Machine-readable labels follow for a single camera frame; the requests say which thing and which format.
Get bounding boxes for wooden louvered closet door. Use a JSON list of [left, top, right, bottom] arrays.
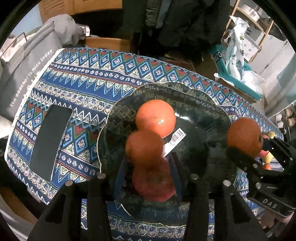
[[38, 0, 122, 23]]

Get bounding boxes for dark hanging clothes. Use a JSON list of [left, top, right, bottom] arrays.
[[122, 0, 230, 60]]

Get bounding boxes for shoe rack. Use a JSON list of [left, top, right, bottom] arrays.
[[270, 104, 295, 141]]

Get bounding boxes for small red apple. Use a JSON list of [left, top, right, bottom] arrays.
[[258, 150, 269, 158]]

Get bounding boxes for cardboard box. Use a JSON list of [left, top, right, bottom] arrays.
[[85, 37, 130, 52]]

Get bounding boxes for blue patterned tablecloth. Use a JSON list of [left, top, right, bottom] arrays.
[[4, 47, 284, 241]]

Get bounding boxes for yellow-green mango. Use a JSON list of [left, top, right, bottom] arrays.
[[262, 152, 273, 164]]

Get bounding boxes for black smartphone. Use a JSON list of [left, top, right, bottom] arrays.
[[29, 104, 73, 182]]

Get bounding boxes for wooden shelf rack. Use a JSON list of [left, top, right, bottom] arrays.
[[230, 1, 274, 63]]

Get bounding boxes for large orange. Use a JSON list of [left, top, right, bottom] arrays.
[[135, 99, 176, 138]]

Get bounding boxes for person's right hand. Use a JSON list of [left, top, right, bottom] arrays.
[[260, 209, 294, 237]]

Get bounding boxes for grey tote bag with text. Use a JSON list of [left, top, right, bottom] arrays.
[[0, 21, 64, 121]]

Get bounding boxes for white barcode label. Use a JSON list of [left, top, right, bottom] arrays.
[[162, 128, 186, 157]]

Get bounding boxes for white printed plastic bag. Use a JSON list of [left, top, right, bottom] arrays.
[[225, 16, 249, 82]]

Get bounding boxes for dark glass plate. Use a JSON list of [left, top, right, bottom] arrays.
[[97, 82, 237, 226]]

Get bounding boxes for small orange tangerine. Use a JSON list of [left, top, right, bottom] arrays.
[[125, 130, 164, 168], [226, 118, 263, 158]]

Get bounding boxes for large dark red apple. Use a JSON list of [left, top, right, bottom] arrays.
[[132, 158, 176, 202]]

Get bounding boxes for teal box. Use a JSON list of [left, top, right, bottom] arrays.
[[210, 45, 263, 101]]

